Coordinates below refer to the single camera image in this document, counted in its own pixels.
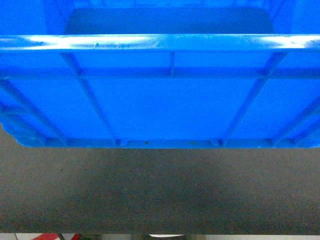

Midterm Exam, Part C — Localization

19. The large blue plastic crate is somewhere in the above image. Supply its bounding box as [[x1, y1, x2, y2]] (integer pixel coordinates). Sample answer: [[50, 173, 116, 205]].
[[0, 0, 320, 149]]

